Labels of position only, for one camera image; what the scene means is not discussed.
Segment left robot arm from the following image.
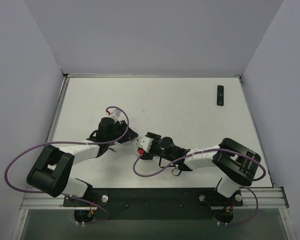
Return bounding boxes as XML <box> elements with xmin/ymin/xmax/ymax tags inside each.
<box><xmin>26</xmin><ymin>117</ymin><xmax>139</xmax><ymax>206</ymax></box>

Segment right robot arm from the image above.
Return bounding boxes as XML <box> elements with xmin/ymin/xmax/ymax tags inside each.
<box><xmin>136</xmin><ymin>132</ymin><xmax>266</xmax><ymax>199</ymax></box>

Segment black remote control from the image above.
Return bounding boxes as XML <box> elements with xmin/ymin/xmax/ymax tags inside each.
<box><xmin>216</xmin><ymin>85</ymin><xmax>224</xmax><ymax>106</ymax></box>

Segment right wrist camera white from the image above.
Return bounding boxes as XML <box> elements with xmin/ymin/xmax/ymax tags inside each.
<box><xmin>136</xmin><ymin>136</ymin><xmax>153</xmax><ymax>155</ymax></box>

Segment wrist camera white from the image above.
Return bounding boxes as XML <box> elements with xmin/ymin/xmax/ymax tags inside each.
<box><xmin>136</xmin><ymin>136</ymin><xmax>153</xmax><ymax>155</ymax></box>
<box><xmin>106</xmin><ymin>108</ymin><xmax>122</xmax><ymax>122</ymax></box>

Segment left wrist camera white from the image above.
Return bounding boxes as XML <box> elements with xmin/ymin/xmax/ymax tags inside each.
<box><xmin>106</xmin><ymin>108</ymin><xmax>122</xmax><ymax>122</ymax></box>

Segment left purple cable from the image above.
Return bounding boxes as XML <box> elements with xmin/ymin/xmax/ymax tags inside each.
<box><xmin>4</xmin><ymin>106</ymin><xmax>130</xmax><ymax>225</ymax></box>

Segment purple cable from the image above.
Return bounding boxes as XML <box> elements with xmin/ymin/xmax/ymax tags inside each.
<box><xmin>132</xmin><ymin>147</ymin><xmax>267</xmax><ymax>226</ymax></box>
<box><xmin>4</xmin><ymin>106</ymin><xmax>130</xmax><ymax>225</ymax></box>

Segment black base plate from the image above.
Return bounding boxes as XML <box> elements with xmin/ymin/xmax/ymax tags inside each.
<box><xmin>62</xmin><ymin>187</ymin><xmax>243</xmax><ymax>221</ymax></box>

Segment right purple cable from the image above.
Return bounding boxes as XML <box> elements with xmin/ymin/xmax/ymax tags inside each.
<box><xmin>132</xmin><ymin>147</ymin><xmax>267</xmax><ymax>226</ymax></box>

